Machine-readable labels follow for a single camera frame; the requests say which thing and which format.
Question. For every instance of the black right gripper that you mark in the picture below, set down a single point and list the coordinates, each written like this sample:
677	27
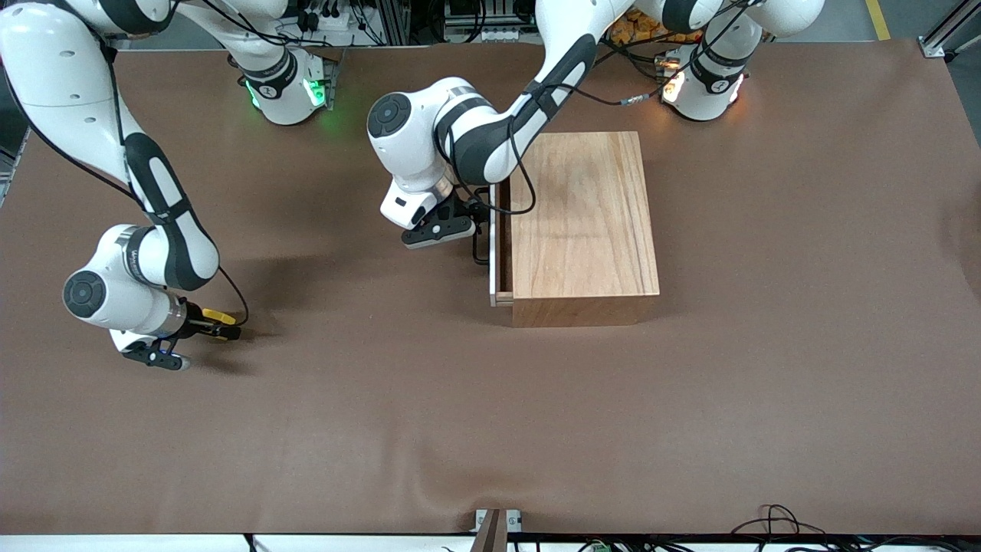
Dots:
195	318

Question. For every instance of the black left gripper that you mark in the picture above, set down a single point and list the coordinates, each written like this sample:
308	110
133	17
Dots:
464	205

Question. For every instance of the yellow cube block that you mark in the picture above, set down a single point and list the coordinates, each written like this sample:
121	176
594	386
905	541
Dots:
221	315

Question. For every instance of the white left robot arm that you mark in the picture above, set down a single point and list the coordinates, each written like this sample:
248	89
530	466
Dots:
414	146

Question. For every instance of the wooden drawer cabinet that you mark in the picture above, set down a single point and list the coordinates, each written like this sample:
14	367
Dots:
590	230

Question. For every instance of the brown table cover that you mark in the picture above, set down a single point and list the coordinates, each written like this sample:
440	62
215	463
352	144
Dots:
383	422

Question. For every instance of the bag of orange items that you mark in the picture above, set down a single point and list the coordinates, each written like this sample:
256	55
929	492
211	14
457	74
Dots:
628	32

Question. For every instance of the white power strip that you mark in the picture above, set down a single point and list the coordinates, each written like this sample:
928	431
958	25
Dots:
322	19

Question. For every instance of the metal table edge bracket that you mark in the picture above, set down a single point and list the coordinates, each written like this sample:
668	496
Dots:
513	521

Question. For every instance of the aluminium frame extrusion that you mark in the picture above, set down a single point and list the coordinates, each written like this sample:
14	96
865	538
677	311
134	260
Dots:
946	34

